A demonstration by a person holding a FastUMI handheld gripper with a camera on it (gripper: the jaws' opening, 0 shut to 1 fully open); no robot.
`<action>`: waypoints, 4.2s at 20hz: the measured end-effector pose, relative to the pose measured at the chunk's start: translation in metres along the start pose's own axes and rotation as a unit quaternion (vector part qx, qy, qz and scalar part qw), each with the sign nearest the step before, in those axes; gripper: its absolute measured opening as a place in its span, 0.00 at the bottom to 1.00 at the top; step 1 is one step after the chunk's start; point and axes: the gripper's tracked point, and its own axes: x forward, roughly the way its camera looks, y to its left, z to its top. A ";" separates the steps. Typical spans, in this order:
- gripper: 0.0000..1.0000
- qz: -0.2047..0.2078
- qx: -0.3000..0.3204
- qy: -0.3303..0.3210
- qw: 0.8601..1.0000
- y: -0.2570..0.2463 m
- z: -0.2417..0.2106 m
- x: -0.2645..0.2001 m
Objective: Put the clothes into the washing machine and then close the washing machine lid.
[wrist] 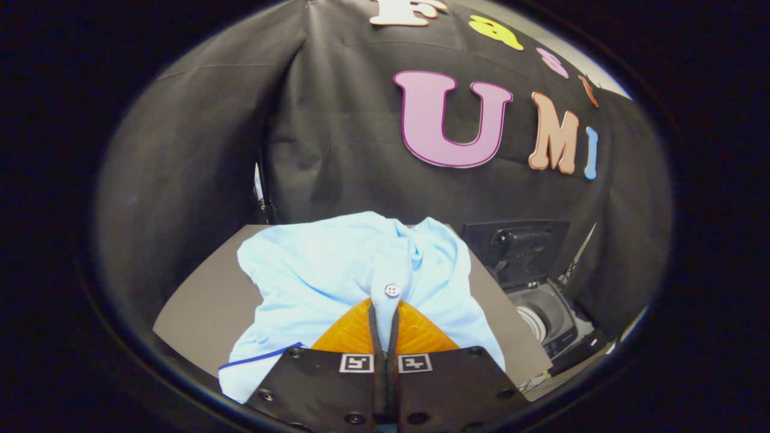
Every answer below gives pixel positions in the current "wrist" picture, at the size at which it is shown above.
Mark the black backdrop cloth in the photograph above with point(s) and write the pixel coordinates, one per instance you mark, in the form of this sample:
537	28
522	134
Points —
337	138

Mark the dark washing machine lid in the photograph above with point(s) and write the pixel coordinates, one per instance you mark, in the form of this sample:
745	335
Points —
481	246

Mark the grey cabinet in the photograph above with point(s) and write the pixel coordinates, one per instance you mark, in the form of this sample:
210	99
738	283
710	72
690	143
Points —
204	307

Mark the light blue shirt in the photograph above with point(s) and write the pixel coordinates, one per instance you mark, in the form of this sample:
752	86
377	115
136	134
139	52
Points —
325	270

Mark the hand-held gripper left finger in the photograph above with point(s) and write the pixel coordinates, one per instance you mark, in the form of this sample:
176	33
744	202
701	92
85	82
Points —
378	337

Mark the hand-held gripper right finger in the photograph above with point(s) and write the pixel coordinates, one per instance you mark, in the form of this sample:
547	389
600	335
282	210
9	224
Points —
394	337

